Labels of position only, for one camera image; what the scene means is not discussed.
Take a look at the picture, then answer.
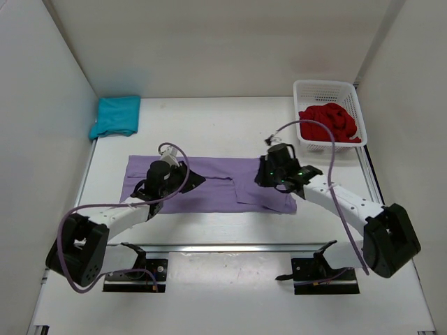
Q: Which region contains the purple t shirt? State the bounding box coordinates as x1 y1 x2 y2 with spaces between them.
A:
119 154 298 216

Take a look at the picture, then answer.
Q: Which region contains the red t shirt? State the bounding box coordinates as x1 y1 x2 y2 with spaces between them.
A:
298 103 361 143

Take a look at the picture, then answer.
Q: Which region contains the teal t shirt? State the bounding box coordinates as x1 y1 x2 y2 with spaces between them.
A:
89 96 141 140

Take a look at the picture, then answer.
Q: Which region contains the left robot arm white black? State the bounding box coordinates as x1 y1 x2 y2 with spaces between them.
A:
45 160 206 288

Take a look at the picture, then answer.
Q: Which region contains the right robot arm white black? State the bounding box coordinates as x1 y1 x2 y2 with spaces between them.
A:
254 143 421 281

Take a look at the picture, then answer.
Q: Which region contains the white plastic basket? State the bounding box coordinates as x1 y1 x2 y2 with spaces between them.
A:
293 80 367 151

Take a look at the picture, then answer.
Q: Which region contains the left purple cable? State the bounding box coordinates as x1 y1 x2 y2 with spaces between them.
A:
55 142 191 295

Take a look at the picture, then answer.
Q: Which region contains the purple cable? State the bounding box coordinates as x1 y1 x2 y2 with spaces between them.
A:
55 142 191 295
272 119 370 276

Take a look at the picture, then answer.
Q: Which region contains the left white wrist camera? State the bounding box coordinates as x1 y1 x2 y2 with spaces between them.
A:
159 146 179 167

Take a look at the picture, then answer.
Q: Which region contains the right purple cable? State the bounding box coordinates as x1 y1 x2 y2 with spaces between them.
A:
272 119 370 276

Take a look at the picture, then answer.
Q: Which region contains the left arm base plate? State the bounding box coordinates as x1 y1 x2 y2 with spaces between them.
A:
103 253 169 293

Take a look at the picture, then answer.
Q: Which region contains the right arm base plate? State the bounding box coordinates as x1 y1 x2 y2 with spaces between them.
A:
291 258 360 295

